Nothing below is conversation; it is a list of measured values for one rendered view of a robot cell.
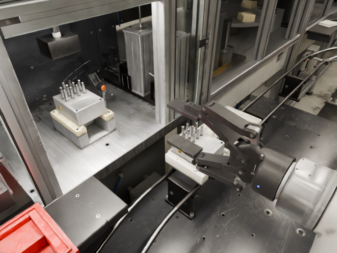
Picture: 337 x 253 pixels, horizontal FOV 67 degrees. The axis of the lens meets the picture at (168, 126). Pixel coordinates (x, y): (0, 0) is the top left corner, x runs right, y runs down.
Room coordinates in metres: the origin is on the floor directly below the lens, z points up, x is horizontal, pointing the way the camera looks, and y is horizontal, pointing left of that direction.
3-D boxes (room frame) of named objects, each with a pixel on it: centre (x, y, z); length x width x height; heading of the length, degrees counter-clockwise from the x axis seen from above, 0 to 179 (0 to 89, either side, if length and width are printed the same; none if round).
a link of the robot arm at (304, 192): (0.24, -0.20, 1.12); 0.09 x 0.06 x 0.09; 138
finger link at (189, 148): (0.39, -0.03, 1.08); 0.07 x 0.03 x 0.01; 48
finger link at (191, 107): (0.37, -0.05, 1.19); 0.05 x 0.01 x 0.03; 48
